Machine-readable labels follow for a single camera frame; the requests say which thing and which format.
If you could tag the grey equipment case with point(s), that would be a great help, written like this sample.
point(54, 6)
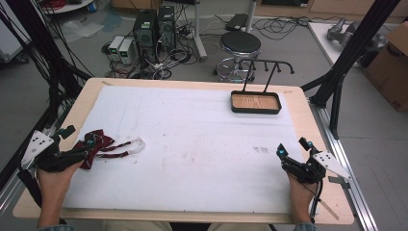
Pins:
point(9, 41)

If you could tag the brown cardboard box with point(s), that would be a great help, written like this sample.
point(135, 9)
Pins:
point(389, 70)

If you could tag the person's left hand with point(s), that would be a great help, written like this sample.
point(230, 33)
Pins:
point(54, 183)

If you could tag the black flat device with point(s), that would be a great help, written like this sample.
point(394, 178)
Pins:
point(236, 22)

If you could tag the dark red striped bow tie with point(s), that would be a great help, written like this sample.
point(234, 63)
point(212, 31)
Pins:
point(102, 142)

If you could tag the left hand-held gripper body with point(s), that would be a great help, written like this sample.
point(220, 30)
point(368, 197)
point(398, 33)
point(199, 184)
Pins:
point(38, 144)

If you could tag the black hanger stand with tray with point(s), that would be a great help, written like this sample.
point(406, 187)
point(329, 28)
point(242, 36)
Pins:
point(255, 102)

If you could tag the black computer tower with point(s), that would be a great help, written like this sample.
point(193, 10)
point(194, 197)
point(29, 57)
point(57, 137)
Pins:
point(145, 32)
point(166, 27)

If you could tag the black round stool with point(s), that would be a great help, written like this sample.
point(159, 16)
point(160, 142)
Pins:
point(240, 45)

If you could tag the aluminium rail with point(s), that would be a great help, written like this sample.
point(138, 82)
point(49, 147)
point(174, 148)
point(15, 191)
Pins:
point(346, 160)

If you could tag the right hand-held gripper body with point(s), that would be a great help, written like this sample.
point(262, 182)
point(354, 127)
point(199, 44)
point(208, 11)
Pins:
point(308, 170)

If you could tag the white table mat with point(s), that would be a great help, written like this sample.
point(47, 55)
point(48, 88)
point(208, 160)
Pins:
point(192, 144)

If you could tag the white desk leg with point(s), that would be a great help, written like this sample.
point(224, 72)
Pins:
point(251, 16)
point(198, 32)

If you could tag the black metal frame stand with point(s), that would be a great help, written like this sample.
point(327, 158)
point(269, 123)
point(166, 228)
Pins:
point(349, 54)
point(35, 48)

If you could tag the grey robot device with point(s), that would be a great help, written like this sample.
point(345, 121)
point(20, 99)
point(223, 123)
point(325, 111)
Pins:
point(348, 32)

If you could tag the person's right hand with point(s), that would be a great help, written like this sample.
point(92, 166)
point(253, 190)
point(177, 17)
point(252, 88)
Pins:
point(300, 192)

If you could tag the white power supply unit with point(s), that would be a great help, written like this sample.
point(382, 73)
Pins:
point(126, 51)
point(114, 46)

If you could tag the white floor board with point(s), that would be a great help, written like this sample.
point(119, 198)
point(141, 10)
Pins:
point(320, 41)

